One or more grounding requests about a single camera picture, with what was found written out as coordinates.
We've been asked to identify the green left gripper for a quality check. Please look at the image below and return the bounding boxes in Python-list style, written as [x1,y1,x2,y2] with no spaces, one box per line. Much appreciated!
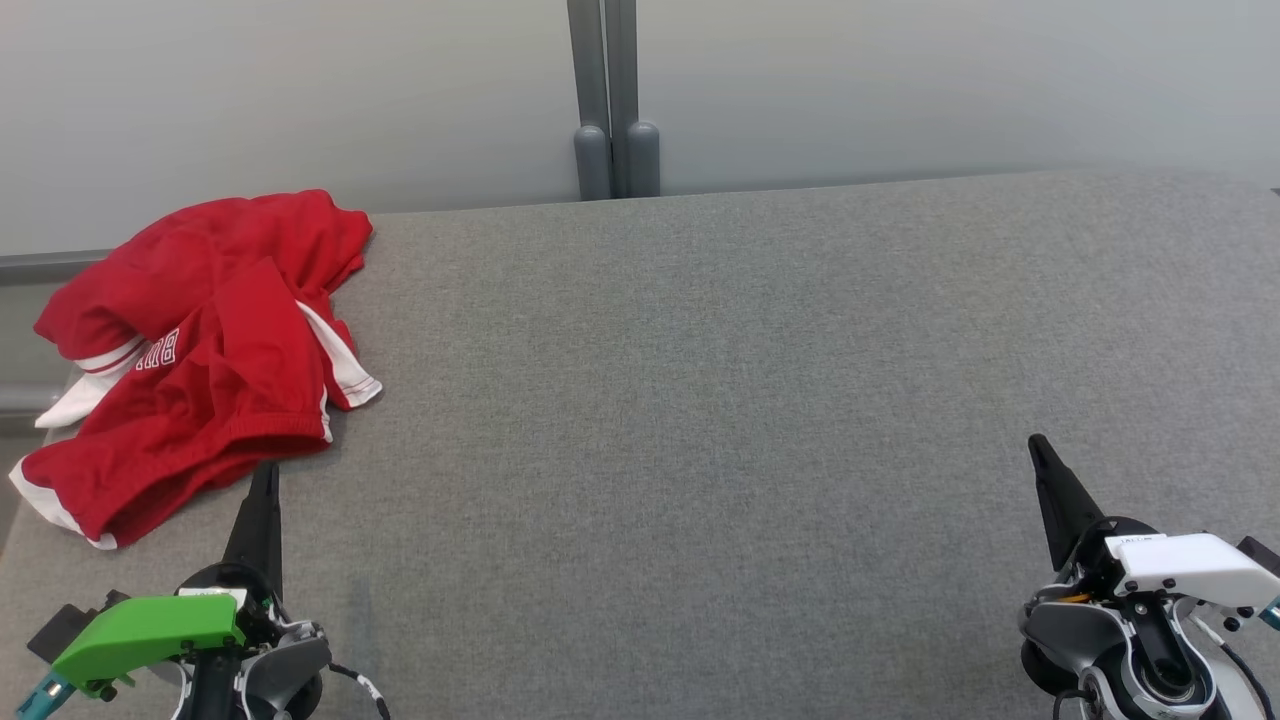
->
[50,460,284,698]

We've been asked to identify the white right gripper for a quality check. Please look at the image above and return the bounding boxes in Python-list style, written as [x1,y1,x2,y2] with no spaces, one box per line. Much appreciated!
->
[1028,434,1280,611]

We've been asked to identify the red shorts with white trim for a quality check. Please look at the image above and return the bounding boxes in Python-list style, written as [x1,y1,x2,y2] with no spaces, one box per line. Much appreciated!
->
[8,258,384,551]

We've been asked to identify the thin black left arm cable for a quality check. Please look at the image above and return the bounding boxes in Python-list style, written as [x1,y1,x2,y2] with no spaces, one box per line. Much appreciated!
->
[328,662,393,720]

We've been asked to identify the right arm cable teal connector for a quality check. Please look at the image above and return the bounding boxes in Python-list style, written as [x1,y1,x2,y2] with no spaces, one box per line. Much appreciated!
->
[1215,598,1280,720]

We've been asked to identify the arm cable teal connector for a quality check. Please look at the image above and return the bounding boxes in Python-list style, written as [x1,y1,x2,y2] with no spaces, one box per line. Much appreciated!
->
[1215,598,1280,720]
[15,670,73,720]

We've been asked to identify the left arm cable teal connector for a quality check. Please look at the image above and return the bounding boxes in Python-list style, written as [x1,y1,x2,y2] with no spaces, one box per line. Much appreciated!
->
[15,670,73,720]

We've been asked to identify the grey partition base rail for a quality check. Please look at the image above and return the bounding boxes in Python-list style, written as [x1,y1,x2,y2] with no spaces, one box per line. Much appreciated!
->
[0,248,113,291]

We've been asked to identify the grey partition post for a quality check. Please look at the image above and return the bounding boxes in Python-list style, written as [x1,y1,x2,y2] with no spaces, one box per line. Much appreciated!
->
[605,0,661,199]
[567,0,613,202]

